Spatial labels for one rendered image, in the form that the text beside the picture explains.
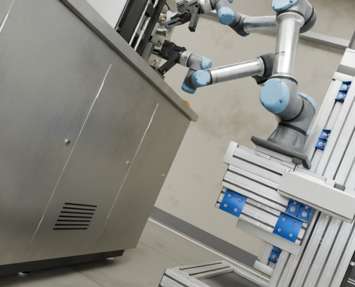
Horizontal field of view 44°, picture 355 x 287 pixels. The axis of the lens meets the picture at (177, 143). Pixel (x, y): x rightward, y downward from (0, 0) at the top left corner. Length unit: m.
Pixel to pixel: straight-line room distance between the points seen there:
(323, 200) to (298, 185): 0.10
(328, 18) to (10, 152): 4.12
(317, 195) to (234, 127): 3.17
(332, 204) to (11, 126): 1.03
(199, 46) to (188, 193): 1.68
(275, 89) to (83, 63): 0.71
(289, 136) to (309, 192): 0.27
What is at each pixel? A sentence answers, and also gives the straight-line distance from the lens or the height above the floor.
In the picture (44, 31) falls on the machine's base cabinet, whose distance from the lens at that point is 1.19.
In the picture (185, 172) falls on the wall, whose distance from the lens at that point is 4.71.
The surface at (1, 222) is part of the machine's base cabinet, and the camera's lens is 1.36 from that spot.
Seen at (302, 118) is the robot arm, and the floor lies 0.96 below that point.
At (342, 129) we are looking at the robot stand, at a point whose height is 1.01.
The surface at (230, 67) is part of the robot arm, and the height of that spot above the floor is 1.12.
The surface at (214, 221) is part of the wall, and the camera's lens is 4.56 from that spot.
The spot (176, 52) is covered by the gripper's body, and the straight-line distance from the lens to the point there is 2.25.
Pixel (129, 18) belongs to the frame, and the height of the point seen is 1.06.
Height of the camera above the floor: 0.58
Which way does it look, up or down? 3 degrees up
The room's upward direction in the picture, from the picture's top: 24 degrees clockwise
